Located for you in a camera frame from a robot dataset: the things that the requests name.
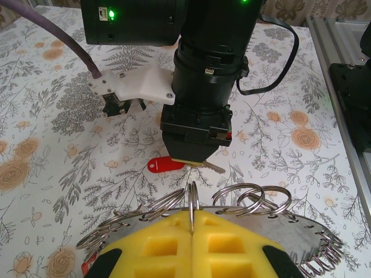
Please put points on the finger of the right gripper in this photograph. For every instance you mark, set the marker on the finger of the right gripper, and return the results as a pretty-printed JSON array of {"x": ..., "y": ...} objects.
[{"x": 191, "y": 152}]

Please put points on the key with red tag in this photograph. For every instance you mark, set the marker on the key with red tag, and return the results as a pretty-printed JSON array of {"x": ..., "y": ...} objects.
[{"x": 165, "y": 165}]

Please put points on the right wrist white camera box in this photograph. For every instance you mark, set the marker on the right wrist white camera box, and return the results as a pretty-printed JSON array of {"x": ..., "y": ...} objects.
[{"x": 130, "y": 84}]

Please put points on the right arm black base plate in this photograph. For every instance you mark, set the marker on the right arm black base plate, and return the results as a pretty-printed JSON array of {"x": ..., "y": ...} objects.
[{"x": 353, "y": 110}]

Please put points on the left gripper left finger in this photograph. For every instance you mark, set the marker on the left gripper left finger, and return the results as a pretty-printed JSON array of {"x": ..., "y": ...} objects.
[{"x": 162, "y": 249}]

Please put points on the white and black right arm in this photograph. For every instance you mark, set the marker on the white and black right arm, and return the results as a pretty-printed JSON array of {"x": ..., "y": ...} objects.
[{"x": 366, "y": 40}]

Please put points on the metal keyring disc with rings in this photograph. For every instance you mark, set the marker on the metal keyring disc with rings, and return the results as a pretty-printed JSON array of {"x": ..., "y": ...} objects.
[{"x": 290, "y": 231}]

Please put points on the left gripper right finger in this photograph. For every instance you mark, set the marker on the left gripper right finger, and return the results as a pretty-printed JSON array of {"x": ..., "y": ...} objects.
[{"x": 226, "y": 249}]

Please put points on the long aluminium mounting rail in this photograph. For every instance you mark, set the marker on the long aluminium mounting rail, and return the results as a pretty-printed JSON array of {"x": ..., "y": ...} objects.
[{"x": 330, "y": 43}]

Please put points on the floral table cover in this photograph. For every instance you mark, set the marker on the floral table cover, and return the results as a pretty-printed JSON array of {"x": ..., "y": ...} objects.
[{"x": 58, "y": 144}]

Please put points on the red key tag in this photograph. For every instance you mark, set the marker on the red key tag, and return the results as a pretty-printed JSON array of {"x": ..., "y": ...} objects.
[{"x": 87, "y": 266}]

